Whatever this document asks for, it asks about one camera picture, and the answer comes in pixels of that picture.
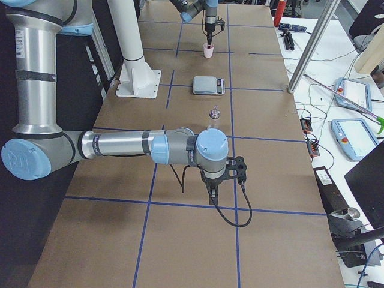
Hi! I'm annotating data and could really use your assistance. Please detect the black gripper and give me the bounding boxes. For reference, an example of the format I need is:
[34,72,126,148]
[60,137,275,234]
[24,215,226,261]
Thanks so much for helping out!
[200,156,247,197]
[204,16,226,49]

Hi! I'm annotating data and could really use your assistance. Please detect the pink plastic cup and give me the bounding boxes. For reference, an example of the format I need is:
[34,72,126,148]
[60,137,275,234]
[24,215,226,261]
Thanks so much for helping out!
[203,43,214,58]

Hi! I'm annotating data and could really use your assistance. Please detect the clear glass sauce bottle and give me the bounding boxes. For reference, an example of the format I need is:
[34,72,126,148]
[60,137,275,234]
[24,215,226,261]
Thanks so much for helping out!
[208,105,221,129]

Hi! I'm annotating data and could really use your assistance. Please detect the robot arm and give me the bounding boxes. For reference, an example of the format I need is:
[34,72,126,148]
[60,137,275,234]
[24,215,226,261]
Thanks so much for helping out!
[170,0,225,48]
[1,1,247,203]

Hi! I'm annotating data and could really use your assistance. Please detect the grey digital kitchen scale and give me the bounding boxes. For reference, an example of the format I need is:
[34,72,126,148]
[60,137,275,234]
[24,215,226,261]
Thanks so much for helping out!
[193,76,225,95]

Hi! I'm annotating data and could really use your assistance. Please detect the blue patterned cloth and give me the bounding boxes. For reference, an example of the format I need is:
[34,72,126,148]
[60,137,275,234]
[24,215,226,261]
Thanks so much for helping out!
[278,23,307,32]

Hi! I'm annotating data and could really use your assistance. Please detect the red cylinder bottle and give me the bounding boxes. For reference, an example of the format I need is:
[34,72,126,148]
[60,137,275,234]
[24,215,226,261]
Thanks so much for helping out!
[274,0,287,27]

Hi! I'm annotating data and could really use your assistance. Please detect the black folded tripod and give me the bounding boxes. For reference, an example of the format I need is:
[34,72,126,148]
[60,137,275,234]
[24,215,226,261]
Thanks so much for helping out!
[281,29,295,50]

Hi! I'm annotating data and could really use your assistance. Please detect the orange connector board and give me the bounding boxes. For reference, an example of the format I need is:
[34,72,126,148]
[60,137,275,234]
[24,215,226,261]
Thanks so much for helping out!
[306,139,320,159]
[300,118,313,134]

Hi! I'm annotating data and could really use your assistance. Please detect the black box with label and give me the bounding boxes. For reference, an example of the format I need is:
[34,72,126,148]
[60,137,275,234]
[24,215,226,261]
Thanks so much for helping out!
[313,166,348,214]

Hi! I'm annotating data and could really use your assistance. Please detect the near blue teach pendant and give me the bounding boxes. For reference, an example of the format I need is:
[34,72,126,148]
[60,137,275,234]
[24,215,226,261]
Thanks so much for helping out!
[331,118,379,161]

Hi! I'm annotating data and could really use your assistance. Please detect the blue teach pendant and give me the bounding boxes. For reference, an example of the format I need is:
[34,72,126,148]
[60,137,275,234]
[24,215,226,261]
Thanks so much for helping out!
[335,78,372,112]
[331,118,379,161]

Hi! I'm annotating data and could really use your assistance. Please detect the black monitor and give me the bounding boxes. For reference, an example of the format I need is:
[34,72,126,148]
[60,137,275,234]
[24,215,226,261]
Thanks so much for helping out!
[344,143,384,228]

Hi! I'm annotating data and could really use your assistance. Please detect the far blue teach pendant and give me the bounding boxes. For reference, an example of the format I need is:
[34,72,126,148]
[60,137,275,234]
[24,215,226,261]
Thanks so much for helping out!
[335,78,372,112]

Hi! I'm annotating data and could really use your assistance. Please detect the black monitor stand base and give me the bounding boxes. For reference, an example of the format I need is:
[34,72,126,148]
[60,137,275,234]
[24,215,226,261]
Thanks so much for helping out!
[327,207,383,268]

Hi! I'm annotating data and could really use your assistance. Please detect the long reacher grabber stick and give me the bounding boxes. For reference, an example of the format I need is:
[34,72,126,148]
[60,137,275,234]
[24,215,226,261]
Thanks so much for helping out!
[303,74,384,134]

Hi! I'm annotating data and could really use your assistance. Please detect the black office chair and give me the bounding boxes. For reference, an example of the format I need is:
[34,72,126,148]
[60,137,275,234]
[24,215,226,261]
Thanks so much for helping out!
[349,0,383,52]

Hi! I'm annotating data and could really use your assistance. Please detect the wooden board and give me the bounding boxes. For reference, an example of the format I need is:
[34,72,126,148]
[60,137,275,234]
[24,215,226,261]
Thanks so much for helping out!
[355,24,383,74]

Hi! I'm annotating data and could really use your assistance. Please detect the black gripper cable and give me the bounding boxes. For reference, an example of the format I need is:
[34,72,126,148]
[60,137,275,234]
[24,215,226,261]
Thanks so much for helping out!
[170,163,253,227]

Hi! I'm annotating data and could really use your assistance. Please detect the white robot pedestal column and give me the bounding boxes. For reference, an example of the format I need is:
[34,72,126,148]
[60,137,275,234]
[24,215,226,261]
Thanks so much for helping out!
[107,0,161,98]

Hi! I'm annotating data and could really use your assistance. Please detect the aluminium frame post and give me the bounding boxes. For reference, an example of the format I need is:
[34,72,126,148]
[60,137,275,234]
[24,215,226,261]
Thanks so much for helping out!
[287,0,340,94]

